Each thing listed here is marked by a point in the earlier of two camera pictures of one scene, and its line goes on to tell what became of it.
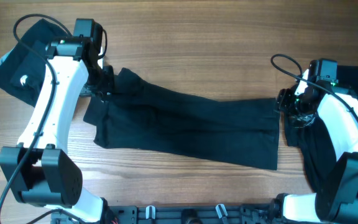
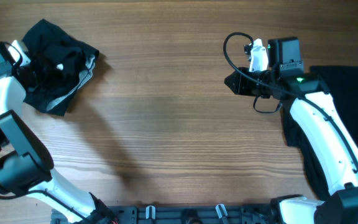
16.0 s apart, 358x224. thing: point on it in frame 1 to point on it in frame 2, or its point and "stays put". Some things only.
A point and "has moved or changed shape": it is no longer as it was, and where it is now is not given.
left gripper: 108,86 to 33,89
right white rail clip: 219,211 stays put
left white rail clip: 147,211 stays put
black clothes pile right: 311,137 stays put
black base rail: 188,214 stays put
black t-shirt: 238,131 has moved or changed shape
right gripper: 284,104 to 238,86
